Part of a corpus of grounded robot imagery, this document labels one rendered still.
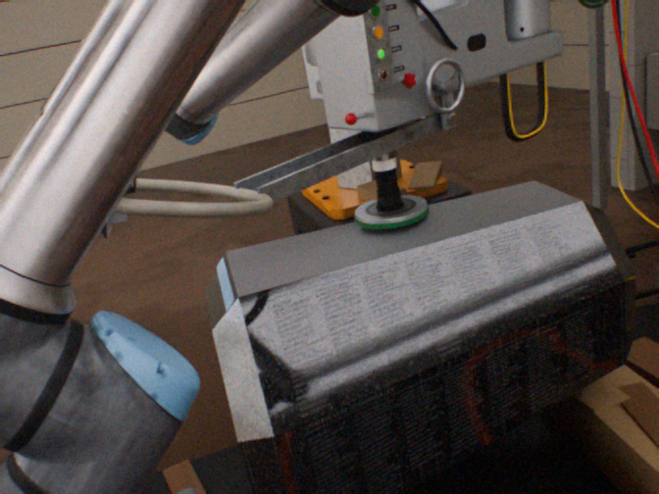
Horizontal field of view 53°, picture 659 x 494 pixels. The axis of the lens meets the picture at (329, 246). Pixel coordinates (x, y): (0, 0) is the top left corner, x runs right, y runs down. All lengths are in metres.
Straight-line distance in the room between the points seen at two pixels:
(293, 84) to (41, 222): 7.59
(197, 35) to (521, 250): 1.31
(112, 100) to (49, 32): 7.04
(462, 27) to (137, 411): 1.50
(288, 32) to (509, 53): 1.32
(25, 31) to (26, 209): 7.04
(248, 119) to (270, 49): 7.14
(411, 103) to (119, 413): 1.29
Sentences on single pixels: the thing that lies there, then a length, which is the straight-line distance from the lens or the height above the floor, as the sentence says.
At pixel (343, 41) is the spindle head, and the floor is 1.40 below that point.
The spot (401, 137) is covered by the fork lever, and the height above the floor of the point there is 1.12.
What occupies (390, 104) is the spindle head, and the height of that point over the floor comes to 1.23.
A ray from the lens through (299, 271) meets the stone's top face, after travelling 1.72.
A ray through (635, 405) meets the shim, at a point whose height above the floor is 0.23.
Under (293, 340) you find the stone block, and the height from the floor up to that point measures 0.76.
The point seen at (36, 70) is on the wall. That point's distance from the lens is 7.70.
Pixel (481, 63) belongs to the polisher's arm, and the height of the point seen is 1.26.
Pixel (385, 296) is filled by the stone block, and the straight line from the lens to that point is 1.68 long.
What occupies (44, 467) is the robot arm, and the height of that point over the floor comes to 1.12.
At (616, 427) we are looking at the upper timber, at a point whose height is 0.22.
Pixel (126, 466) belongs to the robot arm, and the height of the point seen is 1.10.
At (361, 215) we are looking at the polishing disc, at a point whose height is 0.91.
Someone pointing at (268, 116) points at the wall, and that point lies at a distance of 8.13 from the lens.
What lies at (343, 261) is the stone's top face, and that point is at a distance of 1.73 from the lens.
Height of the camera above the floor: 1.53
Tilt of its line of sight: 21 degrees down
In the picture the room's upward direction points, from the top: 10 degrees counter-clockwise
